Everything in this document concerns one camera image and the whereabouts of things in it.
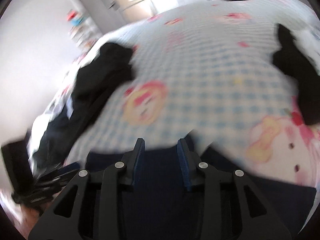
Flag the red blue plush toy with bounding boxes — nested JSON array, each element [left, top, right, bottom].
[[67, 10, 86, 27]]

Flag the blue checkered cartoon blanket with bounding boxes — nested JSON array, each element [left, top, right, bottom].
[[27, 0, 320, 188]]

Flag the black jacket on bed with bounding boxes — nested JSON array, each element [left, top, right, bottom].
[[34, 42, 134, 169]]

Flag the folded black garment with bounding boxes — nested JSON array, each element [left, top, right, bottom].
[[272, 23, 319, 126]]

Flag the beige refrigerator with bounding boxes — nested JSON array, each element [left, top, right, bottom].
[[114, 0, 155, 23]]

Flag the folded white printed garment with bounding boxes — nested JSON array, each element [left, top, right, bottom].
[[293, 20, 320, 72]]

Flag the navy striped track pants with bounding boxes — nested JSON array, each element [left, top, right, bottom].
[[79, 135, 316, 239]]

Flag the grey door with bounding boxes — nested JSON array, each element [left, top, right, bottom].
[[79, 0, 127, 34]]

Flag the small white shelf rack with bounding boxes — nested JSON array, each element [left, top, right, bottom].
[[69, 17, 101, 52]]

